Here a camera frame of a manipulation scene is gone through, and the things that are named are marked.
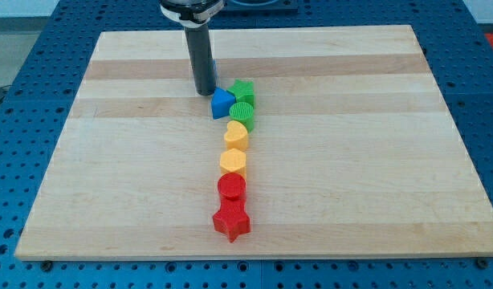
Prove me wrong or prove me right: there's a yellow heart block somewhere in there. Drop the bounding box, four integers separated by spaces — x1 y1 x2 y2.
223 120 249 151

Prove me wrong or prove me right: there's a blue triangle block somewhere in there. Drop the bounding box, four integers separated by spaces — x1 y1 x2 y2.
211 88 236 120

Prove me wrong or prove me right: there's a yellow hexagon block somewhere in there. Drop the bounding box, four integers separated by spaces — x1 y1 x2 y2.
219 149 247 178

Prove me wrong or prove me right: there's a red cylinder block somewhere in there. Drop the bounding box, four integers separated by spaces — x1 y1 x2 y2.
217 173 247 201

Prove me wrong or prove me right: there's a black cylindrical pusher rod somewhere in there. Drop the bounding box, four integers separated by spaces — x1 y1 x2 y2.
185 23 216 96

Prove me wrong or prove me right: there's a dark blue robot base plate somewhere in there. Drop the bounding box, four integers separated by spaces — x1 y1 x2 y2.
221 0 299 14

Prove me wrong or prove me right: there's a green star block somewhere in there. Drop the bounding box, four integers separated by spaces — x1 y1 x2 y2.
226 79 255 107

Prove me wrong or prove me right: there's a wooden board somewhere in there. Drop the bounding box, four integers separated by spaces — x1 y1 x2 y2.
15 25 493 261

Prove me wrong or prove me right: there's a red star block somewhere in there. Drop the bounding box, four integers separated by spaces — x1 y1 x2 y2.
213 199 251 242

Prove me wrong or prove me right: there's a green cylinder block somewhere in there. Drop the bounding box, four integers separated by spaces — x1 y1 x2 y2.
229 102 255 132

